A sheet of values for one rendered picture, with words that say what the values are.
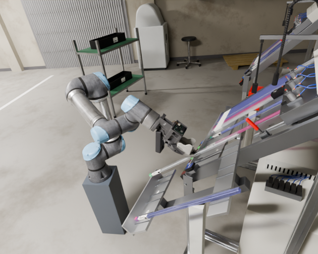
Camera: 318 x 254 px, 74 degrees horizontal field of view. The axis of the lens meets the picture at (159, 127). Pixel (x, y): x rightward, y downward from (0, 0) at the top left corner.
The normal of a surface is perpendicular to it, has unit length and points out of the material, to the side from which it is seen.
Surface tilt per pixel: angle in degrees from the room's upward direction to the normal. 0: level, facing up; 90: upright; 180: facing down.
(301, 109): 90
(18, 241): 0
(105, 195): 90
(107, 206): 90
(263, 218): 90
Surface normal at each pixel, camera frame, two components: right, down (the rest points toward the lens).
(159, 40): -0.17, 0.55
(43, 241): -0.10, -0.84
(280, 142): -0.49, 0.51
